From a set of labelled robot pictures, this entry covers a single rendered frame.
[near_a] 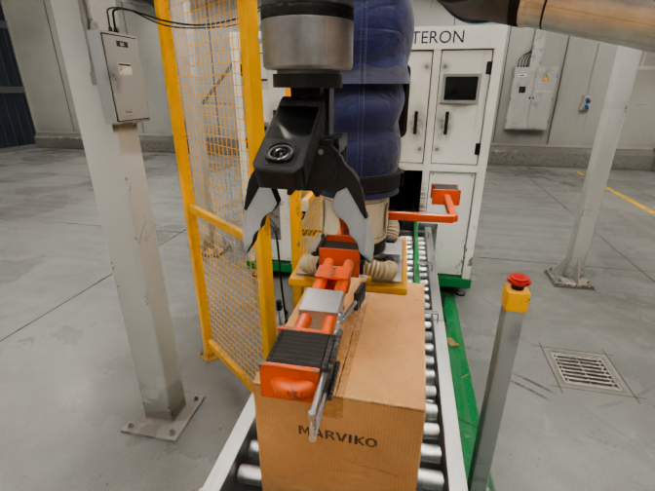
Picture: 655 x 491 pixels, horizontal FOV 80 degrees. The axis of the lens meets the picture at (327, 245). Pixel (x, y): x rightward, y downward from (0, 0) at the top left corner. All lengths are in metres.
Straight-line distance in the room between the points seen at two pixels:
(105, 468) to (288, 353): 1.82
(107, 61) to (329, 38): 1.29
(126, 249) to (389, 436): 1.31
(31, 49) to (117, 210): 12.17
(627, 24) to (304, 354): 0.45
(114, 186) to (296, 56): 1.44
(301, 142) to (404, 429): 0.75
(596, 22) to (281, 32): 0.28
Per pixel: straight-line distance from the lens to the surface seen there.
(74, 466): 2.33
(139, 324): 2.01
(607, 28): 0.46
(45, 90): 13.74
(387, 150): 0.93
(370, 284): 0.94
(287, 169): 0.33
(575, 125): 10.02
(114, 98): 1.63
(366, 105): 0.90
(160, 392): 2.21
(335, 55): 0.40
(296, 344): 0.52
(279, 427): 1.06
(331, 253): 0.78
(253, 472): 1.34
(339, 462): 1.09
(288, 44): 0.40
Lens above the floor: 1.59
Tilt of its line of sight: 22 degrees down
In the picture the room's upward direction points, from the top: straight up
